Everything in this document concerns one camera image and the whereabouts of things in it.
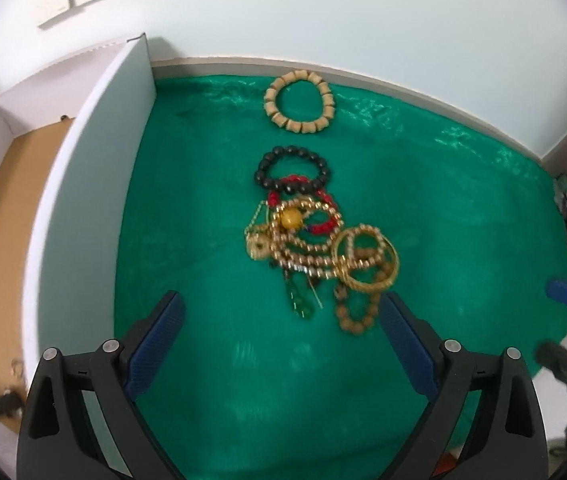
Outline white cardboard box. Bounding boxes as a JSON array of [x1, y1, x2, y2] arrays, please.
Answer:
[[0, 32, 156, 436]]

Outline green satin cloth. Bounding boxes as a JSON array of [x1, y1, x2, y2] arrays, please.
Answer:
[[113, 74, 567, 480]]

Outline red bead bracelet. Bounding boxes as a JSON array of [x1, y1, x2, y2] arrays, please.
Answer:
[[268, 175, 341, 236]]

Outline brown bead bracelet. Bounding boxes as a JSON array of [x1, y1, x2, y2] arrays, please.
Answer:
[[333, 272, 384, 333]]

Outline gold chain pendant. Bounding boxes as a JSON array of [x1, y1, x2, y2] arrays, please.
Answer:
[[243, 200, 276, 263]]

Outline gold bead necklace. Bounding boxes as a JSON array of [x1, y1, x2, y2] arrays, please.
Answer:
[[268, 197, 349, 281]]

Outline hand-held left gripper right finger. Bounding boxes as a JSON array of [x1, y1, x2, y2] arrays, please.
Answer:
[[378, 292, 549, 480]]

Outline green leaf pendant necklace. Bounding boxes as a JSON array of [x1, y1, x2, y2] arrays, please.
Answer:
[[283, 270, 324, 318]]

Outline gold bangle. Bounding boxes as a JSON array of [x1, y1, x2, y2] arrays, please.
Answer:
[[332, 227, 399, 292]]

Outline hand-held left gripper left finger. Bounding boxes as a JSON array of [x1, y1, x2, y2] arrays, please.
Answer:
[[16, 290, 186, 480]]

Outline black bead bracelet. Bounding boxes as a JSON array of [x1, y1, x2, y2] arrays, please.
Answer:
[[254, 146, 333, 195]]

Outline tan wooden bead bracelet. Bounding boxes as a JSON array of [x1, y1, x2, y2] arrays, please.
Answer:
[[264, 70, 337, 135]]

